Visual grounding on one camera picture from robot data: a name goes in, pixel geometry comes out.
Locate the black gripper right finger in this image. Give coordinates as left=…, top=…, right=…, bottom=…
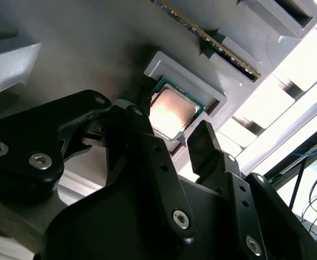
left=187, top=120, right=317, bottom=260

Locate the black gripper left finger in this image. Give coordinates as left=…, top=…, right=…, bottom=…
left=0, top=84, right=199, bottom=242

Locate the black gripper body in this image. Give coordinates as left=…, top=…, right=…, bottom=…
left=41, top=174, right=248, bottom=260

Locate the silver CPU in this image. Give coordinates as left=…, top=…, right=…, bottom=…
left=148, top=76, right=206, bottom=142

